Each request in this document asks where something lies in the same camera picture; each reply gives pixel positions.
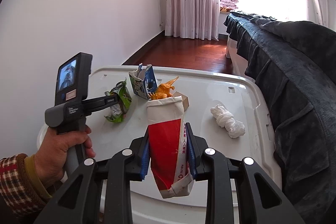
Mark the green snack wrapper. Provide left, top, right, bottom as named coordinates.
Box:
left=105, top=80, right=132, bottom=123

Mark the blue white milk carton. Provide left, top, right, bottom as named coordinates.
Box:
left=129, top=63, right=158, bottom=100

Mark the white tissue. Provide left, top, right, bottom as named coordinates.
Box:
left=210, top=104, right=245, bottom=139

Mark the red white paper carton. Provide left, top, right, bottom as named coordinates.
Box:
left=147, top=96, right=194, bottom=198

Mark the plaid sleeved left forearm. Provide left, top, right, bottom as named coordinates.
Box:
left=1, top=153, right=55, bottom=223

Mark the person's left hand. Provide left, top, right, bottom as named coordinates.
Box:
left=34, top=126, right=96, bottom=188

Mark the orange toy dinosaur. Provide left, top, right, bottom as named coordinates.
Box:
left=149, top=76, right=179, bottom=100

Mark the white plastic table top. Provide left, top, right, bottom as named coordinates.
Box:
left=87, top=67, right=282, bottom=223

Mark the wooden cube with heart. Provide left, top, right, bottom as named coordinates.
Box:
left=173, top=92, right=189, bottom=111

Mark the dark blue bed blanket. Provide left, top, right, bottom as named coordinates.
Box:
left=224, top=12, right=335, bottom=223

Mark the pink folded bedding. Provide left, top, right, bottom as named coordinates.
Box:
left=220, top=0, right=239, bottom=12

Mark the white bed frame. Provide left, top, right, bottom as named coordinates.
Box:
left=226, top=37, right=254, bottom=83

